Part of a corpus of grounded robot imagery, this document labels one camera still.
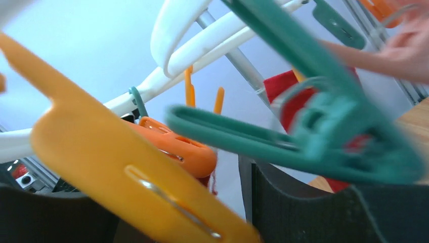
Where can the yellow clothes peg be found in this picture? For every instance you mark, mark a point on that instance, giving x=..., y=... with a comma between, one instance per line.
x=91, y=148

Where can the red christmas sock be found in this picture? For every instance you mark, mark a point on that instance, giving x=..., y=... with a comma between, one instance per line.
x=276, y=85

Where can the teal clothes peg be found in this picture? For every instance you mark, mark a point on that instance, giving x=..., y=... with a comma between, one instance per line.
x=339, y=134

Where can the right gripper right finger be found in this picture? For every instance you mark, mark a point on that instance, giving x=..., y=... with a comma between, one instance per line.
x=284, y=209

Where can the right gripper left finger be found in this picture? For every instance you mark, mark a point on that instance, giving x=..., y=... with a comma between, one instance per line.
x=60, y=217

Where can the white grey drying rack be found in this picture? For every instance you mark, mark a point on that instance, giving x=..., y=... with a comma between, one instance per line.
x=239, y=61

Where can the orange clothes peg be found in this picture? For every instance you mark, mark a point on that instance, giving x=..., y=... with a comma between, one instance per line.
x=196, y=158

